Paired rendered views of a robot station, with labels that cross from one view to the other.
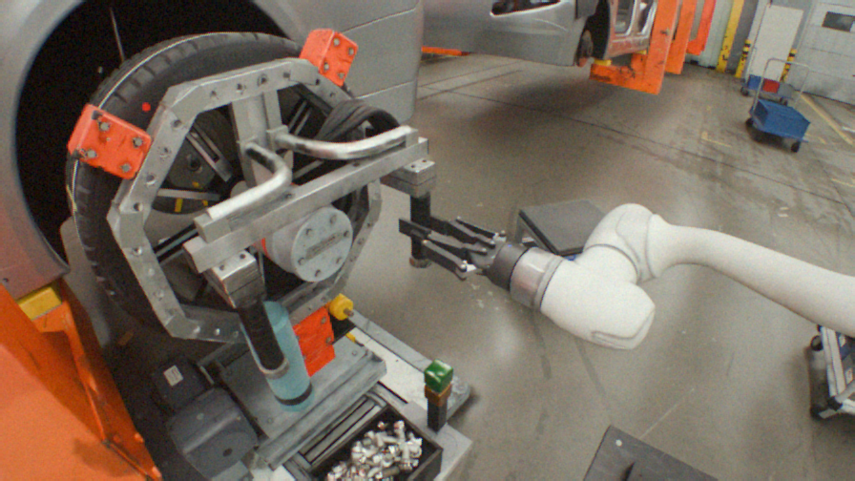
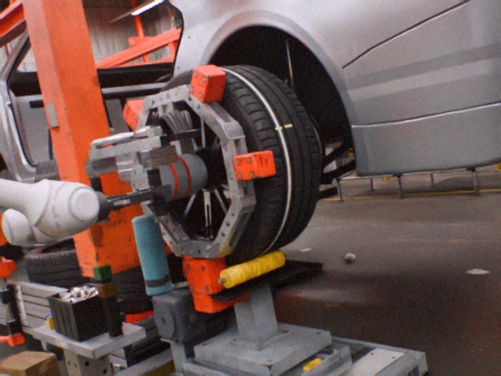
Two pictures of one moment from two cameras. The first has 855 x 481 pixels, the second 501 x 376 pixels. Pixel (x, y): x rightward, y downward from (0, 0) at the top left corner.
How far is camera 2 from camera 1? 1.89 m
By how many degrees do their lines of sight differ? 94
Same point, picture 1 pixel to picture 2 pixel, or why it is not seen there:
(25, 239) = not seen: hidden behind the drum
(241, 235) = (98, 152)
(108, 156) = (128, 119)
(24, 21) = (200, 58)
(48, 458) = not seen: hidden behind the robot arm
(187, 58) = (171, 83)
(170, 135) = (142, 117)
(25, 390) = (77, 179)
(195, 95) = (147, 100)
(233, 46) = (185, 77)
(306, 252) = (135, 182)
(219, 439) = (160, 304)
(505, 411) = not seen: outside the picture
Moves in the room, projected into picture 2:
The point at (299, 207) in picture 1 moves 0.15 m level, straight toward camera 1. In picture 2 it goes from (111, 150) to (60, 160)
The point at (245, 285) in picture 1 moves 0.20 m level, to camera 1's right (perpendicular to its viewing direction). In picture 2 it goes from (88, 169) to (59, 175)
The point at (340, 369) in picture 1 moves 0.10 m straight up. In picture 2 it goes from (250, 358) to (244, 328)
